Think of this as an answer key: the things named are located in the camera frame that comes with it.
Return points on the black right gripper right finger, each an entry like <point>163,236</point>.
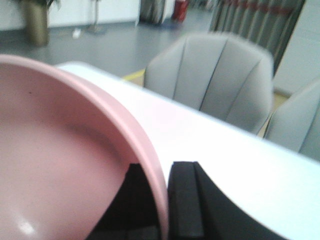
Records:
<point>199,210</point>

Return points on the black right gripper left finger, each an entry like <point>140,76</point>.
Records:
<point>132,214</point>

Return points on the pink bowl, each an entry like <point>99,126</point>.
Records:
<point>66,146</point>

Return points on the grey right armchair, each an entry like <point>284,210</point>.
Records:
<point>295,124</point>

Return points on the grey armchair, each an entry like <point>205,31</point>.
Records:
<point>295,124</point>
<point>220,74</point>

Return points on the grey left armchair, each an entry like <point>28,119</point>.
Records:
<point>220,74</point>

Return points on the grey curtain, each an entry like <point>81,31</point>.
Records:
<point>268,23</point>

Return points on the red bin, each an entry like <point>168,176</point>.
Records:
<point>180,10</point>

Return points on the gold floor vase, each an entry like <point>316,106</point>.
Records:
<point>35,13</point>

